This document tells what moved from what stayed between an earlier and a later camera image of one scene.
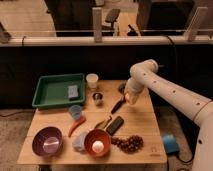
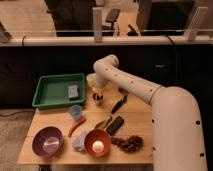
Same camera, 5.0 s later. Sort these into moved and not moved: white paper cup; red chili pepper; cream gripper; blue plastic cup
Moved: cream gripper
Not moved: white paper cup; red chili pepper; blue plastic cup
